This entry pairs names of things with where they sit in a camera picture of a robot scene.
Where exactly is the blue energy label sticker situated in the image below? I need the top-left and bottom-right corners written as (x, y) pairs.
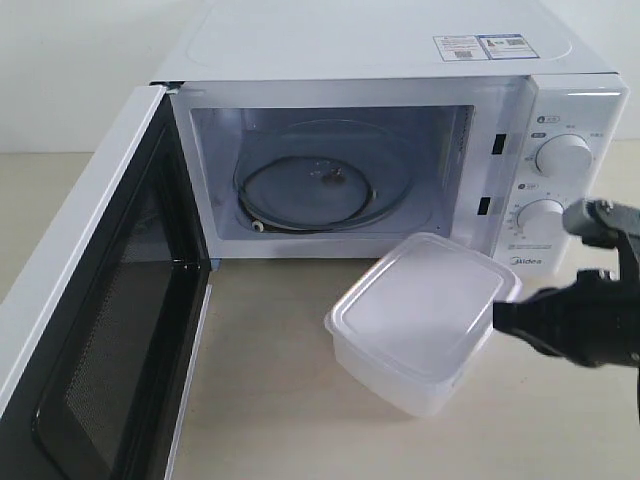
top-left (476, 34), bottom-right (539, 60)

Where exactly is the white warning label sticker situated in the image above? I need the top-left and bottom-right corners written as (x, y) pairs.
top-left (433, 35), bottom-right (489, 62)

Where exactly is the white microwave door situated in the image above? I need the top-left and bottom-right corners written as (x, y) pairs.
top-left (1, 84), bottom-right (211, 479)

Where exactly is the upper white power knob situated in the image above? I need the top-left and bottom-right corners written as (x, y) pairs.
top-left (535, 134), bottom-right (593, 178)

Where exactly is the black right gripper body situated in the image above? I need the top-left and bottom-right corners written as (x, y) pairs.
top-left (617, 234), bottom-right (639, 300)

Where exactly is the white plastic lidded container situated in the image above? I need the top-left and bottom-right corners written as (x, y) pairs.
top-left (324, 233), bottom-right (521, 418)

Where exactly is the glass turntable plate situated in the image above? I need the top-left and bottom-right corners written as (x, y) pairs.
top-left (234, 119), bottom-right (413, 234)

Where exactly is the lower white timer knob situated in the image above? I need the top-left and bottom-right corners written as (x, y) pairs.
top-left (516, 199), bottom-right (564, 240)

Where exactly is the white Midea microwave body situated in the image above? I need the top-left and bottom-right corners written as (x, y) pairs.
top-left (152, 1), bottom-right (629, 277)

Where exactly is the black turntable roller ring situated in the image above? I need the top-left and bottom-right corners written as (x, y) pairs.
top-left (239, 162), bottom-right (380, 235)

